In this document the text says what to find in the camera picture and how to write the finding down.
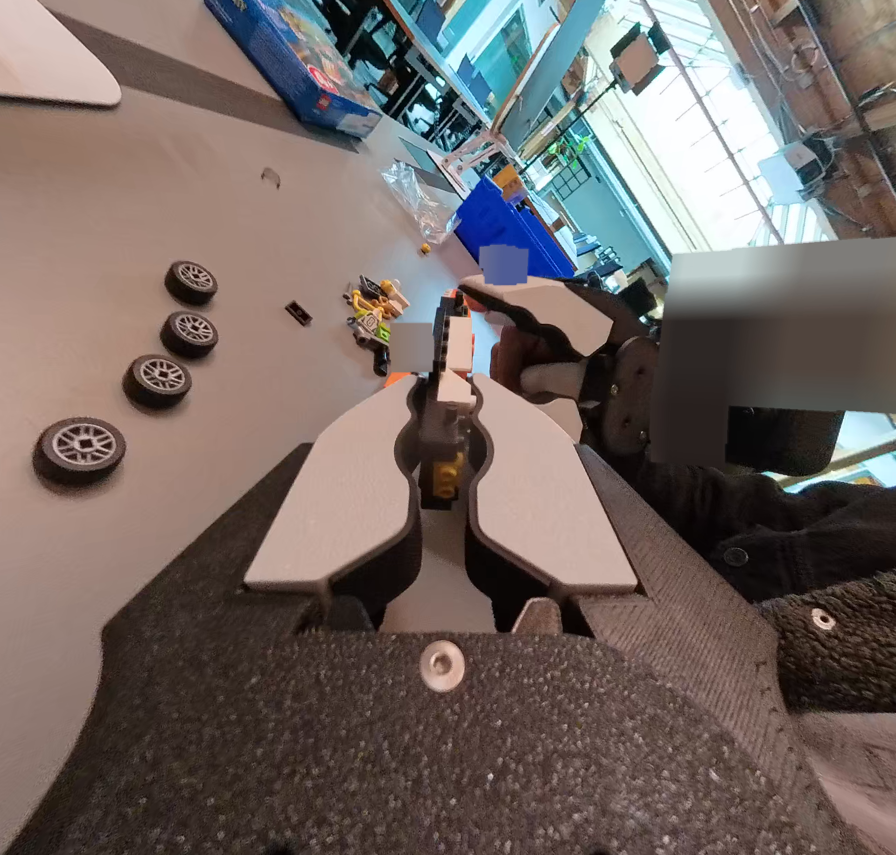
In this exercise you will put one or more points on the person's right forearm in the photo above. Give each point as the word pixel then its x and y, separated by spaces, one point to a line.
pixel 714 498

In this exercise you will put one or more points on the clear plastic bag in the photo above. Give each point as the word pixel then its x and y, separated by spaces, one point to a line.
pixel 420 198

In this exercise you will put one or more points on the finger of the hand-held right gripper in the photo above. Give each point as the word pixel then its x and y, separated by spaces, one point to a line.
pixel 556 379
pixel 546 307

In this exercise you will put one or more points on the blue plastic bin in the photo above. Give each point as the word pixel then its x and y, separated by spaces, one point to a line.
pixel 511 232

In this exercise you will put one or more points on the person's right hand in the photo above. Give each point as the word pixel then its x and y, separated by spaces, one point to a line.
pixel 515 351

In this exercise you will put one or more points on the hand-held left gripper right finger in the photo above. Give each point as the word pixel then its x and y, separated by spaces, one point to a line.
pixel 553 512

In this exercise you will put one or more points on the person's pale printed shirt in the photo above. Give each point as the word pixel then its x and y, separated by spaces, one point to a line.
pixel 857 778

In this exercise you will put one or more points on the dark lego piece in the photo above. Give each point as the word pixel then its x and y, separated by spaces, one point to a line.
pixel 297 312

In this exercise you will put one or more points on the yellow lego hand truck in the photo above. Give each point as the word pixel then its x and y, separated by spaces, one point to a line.
pixel 367 295

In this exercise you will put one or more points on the orange lego race car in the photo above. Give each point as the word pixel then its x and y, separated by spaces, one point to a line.
pixel 451 379

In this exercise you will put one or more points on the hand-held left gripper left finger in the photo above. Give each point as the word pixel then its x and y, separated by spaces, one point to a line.
pixel 336 512

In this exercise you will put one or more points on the blue lego box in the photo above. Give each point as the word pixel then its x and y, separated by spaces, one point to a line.
pixel 287 44

